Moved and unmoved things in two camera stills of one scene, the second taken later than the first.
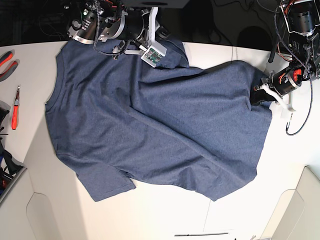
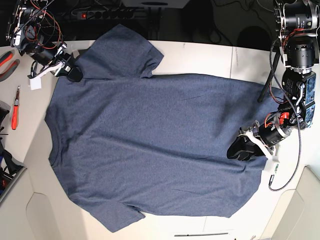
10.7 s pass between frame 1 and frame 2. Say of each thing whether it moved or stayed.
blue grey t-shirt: moved
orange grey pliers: stayed
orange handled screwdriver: stayed
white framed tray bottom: stayed
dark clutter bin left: stayed
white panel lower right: stayed
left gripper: moved
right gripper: moved
